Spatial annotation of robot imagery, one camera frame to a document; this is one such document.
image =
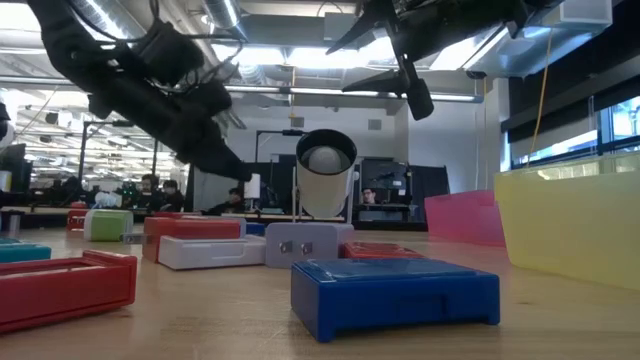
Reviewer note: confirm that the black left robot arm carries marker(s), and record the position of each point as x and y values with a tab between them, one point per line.
75	45

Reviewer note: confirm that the black partition panel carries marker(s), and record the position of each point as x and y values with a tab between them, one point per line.
427	192

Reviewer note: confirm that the white crumpled bag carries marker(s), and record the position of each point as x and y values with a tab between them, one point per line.
107	200

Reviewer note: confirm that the green white charger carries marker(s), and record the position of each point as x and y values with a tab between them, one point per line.
110	226

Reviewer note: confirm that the black metal gantry frame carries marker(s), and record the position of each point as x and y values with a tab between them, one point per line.
258	145
86	145

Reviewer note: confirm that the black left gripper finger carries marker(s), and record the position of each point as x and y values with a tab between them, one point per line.
210	150

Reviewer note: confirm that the teal plastic case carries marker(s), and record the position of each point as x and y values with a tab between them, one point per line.
25	252

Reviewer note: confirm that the red translucent plastic bin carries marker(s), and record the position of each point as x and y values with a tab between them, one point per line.
460	220

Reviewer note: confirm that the black aluminium table frame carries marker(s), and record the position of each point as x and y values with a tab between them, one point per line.
385	225

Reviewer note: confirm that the blue plastic case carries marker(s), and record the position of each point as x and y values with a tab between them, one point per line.
255	229
390	300

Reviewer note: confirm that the white case with screen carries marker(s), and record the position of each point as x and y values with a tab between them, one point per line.
210	255

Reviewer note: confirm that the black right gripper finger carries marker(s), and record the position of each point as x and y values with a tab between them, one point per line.
372	27
385	82

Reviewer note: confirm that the person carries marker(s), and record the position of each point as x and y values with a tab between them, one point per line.
369	196
231	202
172	197
149	192

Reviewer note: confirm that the red case with screen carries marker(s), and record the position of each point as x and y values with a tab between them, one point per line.
75	295

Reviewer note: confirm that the grey metal post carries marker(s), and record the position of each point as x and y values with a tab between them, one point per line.
15	222

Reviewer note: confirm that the yellow translucent plastic bin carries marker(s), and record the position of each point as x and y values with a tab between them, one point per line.
575	230

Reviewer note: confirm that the grey ceiling unit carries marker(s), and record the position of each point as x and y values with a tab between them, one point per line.
340	27

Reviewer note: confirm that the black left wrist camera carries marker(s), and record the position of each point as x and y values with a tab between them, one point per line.
170	52

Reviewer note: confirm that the window with black frame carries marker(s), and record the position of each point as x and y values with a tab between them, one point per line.
600	135

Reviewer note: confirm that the small white shade lamp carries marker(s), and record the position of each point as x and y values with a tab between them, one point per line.
252	186

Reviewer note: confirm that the red plastic case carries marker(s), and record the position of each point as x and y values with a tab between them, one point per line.
380	250

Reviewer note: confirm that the red cube charger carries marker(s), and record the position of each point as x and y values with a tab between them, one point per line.
76	220
190	229

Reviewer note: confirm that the grey wall box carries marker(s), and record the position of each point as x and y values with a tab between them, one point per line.
374	124
297	122

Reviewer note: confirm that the long ceiling light bar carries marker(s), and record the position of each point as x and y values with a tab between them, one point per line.
310	91

